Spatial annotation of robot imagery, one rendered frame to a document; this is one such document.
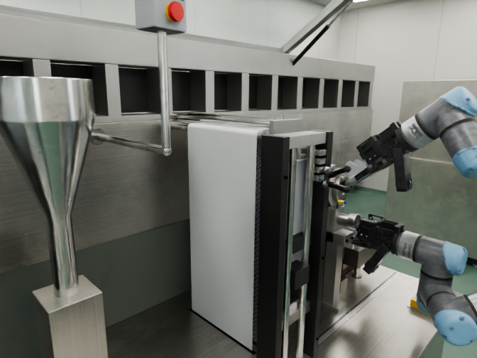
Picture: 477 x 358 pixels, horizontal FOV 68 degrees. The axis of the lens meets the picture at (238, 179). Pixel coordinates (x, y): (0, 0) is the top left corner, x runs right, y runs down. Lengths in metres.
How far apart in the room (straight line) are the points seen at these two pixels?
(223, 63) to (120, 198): 0.51
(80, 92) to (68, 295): 0.34
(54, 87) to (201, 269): 0.62
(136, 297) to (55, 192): 0.55
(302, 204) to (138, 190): 0.45
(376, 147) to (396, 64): 4.91
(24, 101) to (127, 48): 0.43
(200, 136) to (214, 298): 0.43
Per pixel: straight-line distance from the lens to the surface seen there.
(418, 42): 5.78
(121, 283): 1.04
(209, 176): 0.88
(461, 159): 0.87
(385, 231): 1.08
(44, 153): 0.59
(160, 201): 1.02
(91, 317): 0.71
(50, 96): 0.56
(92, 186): 0.92
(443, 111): 0.91
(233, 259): 0.88
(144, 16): 0.63
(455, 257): 1.02
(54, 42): 0.88
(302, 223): 0.76
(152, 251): 1.06
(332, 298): 1.13
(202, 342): 0.99
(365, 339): 1.05
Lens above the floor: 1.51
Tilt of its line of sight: 13 degrees down
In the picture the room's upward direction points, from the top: 1 degrees clockwise
